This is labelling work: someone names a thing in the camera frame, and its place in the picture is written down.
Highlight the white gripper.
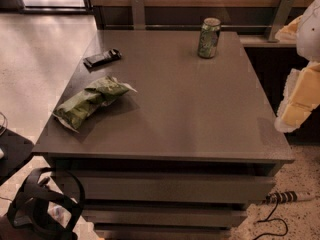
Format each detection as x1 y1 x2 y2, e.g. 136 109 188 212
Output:
274 0 320 133

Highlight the green jalapeno chip bag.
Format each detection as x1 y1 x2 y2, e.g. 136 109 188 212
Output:
53 76 135 132

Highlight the green soda can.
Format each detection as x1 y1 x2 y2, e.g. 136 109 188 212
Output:
197 18 221 59

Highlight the striped power strip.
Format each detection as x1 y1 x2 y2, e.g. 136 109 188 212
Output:
264 191 315 204

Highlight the grey drawer cabinet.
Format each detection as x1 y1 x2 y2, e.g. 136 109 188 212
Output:
35 30 293 240

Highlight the black VR headset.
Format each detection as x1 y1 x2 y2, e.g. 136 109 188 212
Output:
7 167 85 240

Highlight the black side table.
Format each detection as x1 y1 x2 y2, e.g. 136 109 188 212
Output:
0 129 34 186

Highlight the right metal rail bracket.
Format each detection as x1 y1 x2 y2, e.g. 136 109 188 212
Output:
265 0 295 43

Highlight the metal rail bracket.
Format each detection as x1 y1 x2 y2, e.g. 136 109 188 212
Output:
265 0 295 43
131 0 146 30

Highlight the black power cable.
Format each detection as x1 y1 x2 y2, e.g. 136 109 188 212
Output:
252 200 289 240

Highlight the left metal rail bracket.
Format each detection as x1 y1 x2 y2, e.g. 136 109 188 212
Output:
131 0 146 30

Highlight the horizontal metal rail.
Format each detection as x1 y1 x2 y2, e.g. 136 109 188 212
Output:
102 24 271 32

